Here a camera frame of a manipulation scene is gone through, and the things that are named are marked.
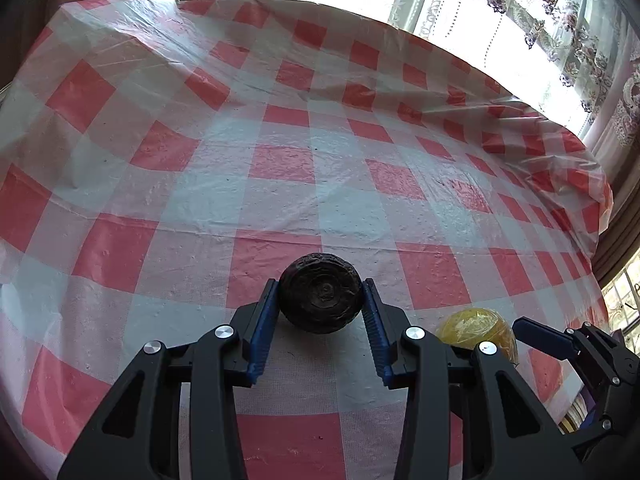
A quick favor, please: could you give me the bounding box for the window with bars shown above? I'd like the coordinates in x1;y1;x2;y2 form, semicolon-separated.
602;260;640;332

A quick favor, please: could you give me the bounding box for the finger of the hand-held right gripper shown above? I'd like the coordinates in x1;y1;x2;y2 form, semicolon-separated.
512;316;632;387

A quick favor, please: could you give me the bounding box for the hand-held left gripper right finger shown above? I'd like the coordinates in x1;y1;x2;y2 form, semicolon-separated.
360;277;587;480

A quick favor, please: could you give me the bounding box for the red white checked plastic tablecloth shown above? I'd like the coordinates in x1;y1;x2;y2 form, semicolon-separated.
0;0;615;480

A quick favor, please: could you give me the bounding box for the dark brown round fruit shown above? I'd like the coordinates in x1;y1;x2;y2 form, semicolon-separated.
278;253;362;335

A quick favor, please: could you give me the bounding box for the floral lace curtain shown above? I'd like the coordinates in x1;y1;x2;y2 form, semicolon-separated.
390;0;640;148

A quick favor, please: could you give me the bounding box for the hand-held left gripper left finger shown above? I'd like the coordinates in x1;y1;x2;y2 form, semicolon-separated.
57;277;281;480

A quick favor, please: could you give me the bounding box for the plastic-wrapped yellow fruit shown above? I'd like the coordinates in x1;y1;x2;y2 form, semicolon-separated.
434;307;519;363

